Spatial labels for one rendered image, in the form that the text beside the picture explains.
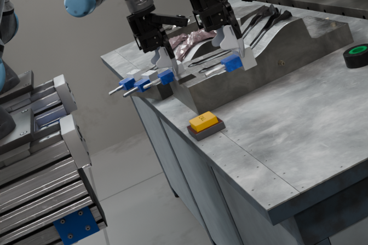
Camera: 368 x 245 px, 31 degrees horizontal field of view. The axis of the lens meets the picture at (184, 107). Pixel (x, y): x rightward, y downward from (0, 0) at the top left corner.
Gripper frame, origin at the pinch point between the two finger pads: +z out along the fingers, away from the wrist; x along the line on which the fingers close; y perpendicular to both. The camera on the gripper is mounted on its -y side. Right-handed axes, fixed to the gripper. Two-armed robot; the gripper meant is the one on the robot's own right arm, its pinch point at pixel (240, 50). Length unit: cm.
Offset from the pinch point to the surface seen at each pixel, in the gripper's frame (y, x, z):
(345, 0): -61, -59, 16
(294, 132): 2.9, 27.5, 15.0
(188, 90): 14.3, -11.5, 7.2
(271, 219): 21, 52, 17
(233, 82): 2.1, -10.1, 10.2
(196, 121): 17.9, 2.6, 11.3
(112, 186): 41, -194, 95
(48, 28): 34, -261, 7
